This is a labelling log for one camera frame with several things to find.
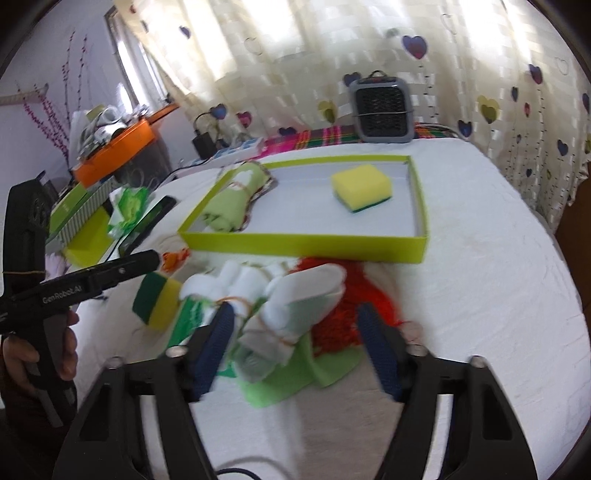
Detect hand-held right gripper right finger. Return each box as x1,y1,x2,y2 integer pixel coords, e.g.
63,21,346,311
355,302,539,480

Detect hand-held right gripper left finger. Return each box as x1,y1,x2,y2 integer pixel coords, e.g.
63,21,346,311
53,302,236,480

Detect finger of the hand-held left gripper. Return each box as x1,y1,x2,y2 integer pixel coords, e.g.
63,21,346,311
92,250,161,295

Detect yellow green sponge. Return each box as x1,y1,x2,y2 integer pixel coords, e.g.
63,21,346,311
331,167,393,214
131,271,182,330

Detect orange corded earplugs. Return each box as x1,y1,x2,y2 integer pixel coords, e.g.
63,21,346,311
161,249,191,273

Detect red mesh scrubber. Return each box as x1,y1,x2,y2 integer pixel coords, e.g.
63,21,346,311
295,258,411,358

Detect white sock bundle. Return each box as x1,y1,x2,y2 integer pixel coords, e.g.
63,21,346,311
238,263,347,384
180,261,259,305

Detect light green cloth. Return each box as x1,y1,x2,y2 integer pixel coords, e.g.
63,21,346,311
217,342,365,409

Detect lime green box tray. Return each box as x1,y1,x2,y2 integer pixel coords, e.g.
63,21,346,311
178,155,430,264

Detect person's left hand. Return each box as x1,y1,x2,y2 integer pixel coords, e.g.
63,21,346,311
0,311,79,403

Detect green printed packet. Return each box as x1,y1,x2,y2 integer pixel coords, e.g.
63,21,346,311
166,295,218,352

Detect lime green folder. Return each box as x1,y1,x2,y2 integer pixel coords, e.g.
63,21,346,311
62,205,123,267

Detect black smartphone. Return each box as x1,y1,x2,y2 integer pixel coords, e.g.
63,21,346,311
117,195,177,257

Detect striped box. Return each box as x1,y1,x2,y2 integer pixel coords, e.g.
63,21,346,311
48,182,114,245

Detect green tissue pack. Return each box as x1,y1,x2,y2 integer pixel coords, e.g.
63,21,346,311
108,187,153,236

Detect rolled green towel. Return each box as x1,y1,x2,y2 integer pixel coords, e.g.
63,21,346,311
203,161,278,234

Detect orange shelf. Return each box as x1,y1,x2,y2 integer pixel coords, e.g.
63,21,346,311
71,104,181,188

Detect white textured blanket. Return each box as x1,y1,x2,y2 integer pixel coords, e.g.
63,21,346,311
46,136,587,480

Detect shelf clutter pile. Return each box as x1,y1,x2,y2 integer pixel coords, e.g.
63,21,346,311
69,105,151,160

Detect black charger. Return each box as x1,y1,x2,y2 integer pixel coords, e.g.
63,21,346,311
191,131,218,158

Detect white blue power strip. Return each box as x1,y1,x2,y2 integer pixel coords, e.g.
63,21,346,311
212,137,266,162

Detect plaid cloth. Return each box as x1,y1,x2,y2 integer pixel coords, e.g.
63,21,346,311
263,124,462,153

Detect brown wooden furniture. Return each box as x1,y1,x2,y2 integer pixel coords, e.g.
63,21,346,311
554,161,591,287

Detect grey portable fan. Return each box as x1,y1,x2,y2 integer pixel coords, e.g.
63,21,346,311
348,71,413,144

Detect heart print curtain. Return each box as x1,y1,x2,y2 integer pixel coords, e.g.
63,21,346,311
115,0,591,232

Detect black charger cable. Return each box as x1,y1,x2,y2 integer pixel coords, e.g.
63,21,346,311
193,112,218,137

